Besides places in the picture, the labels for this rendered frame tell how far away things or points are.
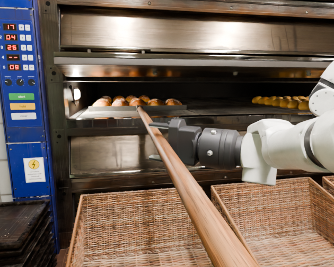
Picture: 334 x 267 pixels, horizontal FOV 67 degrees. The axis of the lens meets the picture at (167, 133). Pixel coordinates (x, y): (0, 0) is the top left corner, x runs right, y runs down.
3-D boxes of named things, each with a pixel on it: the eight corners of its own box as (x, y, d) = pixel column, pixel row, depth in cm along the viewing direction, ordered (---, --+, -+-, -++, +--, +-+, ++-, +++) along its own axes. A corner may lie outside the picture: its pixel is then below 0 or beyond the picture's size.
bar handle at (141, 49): (60, 60, 90) (61, 61, 92) (151, 61, 96) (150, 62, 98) (60, 44, 90) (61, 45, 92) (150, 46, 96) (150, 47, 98)
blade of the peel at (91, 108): (186, 109, 146) (186, 105, 145) (88, 111, 137) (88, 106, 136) (174, 104, 180) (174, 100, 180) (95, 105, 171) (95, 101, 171)
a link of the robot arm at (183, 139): (163, 120, 54) (218, 124, 49) (180, 115, 63) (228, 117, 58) (164, 175, 57) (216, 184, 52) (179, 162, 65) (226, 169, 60)
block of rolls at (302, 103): (249, 103, 200) (249, 96, 199) (302, 101, 208) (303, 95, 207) (303, 110, 141) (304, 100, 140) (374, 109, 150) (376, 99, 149)
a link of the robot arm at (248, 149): (213, 176, 50) (275, 186, 46) (220, 124, 52) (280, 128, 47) (224, 178, 60) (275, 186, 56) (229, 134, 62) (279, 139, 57)
